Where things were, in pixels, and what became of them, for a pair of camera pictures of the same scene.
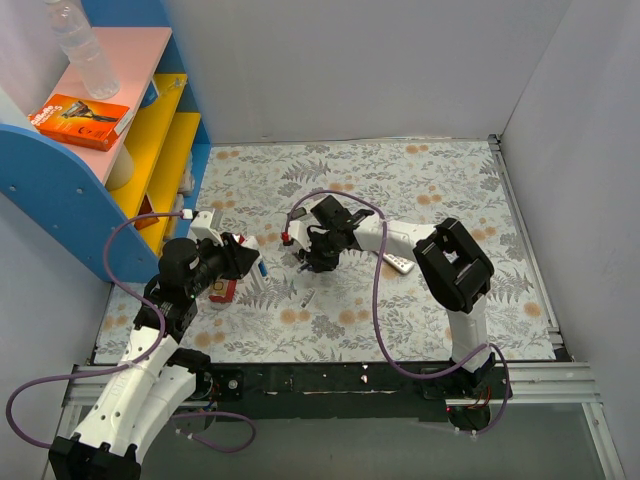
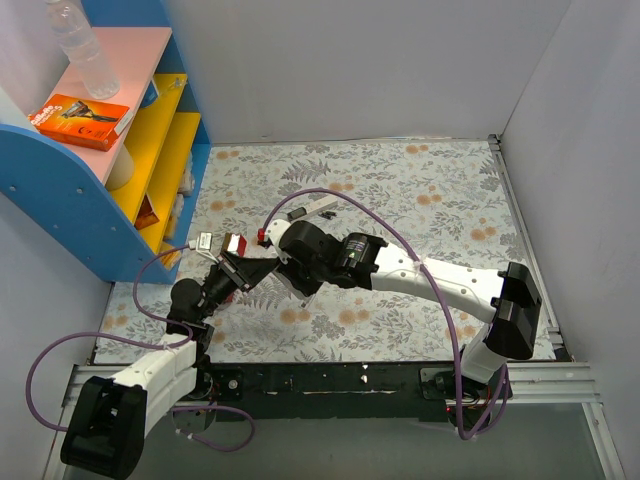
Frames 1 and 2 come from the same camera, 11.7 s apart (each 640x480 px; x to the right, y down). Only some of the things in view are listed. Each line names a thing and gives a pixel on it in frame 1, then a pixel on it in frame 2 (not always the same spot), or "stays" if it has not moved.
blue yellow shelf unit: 113,208 stays
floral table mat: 373,304 stays
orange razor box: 85,122 stays
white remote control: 259,280 to 302,301
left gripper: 236,255 to 235,275
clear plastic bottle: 83,50 stays
